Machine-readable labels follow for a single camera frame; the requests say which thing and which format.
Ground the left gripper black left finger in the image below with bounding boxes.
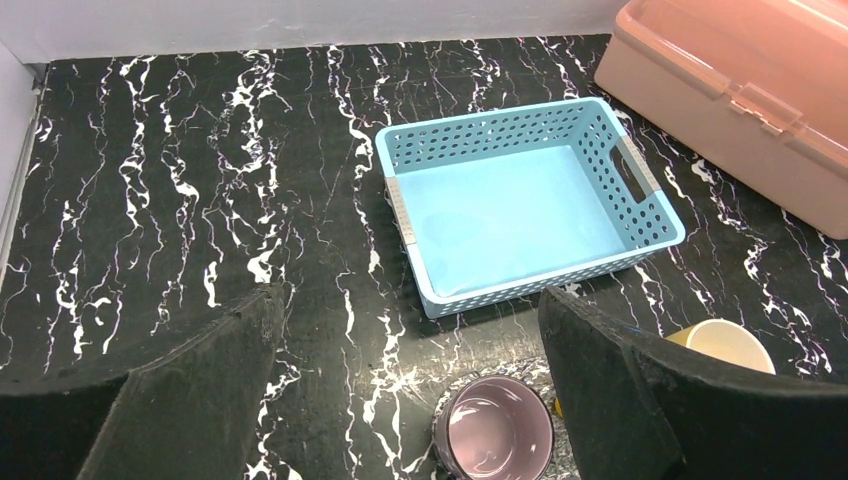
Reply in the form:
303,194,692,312
1,284,285,479

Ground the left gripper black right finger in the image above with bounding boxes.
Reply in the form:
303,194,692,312
538,288,847,479

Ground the yellow mug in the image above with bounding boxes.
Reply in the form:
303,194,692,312
665,319,776,375

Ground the purple mug black rim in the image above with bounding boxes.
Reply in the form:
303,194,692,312
432,375,555,479

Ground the blue plastic basket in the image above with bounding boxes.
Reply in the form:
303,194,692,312
374,97,685,319

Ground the pink plastic toolbox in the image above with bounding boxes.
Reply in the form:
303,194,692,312
595,1,847,240

